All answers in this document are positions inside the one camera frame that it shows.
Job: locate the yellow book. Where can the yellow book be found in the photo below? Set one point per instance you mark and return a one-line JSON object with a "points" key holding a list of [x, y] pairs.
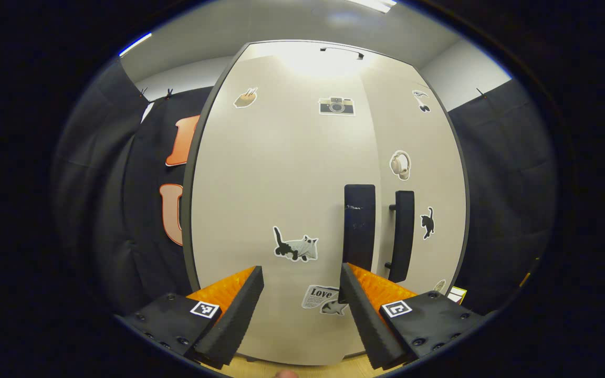
{"points": [[457, 295]]}

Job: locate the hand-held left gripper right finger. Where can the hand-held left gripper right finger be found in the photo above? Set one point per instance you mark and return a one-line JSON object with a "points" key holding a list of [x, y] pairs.
{"points": [[363, 320]]}

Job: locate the white shoe cabinet door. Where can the white shoe cabinet door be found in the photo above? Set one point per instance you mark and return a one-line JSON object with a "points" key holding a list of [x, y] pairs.
{"points": [[281, 173], [428, 136]]}

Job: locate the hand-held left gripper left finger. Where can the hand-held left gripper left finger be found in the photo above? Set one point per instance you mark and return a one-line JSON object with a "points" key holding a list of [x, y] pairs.
{"points": [[237, 320]]}

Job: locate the small ceiling light panel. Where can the small ceiling light panel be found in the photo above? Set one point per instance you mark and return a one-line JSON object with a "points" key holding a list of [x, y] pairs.
{"points": [[134, 44]]}

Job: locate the white grey shoe cabinet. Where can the white grey shoe cabinet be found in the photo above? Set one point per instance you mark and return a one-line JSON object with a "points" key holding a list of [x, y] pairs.
{"points": [[281, 50]]}

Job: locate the large ceiling light panel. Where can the large ceiling light panel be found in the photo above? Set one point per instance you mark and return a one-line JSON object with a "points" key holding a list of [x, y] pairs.
{"points": [[373, 4]]}

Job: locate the black backdrop cloth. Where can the black backdrop cloth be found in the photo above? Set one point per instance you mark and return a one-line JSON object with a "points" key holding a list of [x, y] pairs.
{"points": [[103, 199], [507, 184]]}

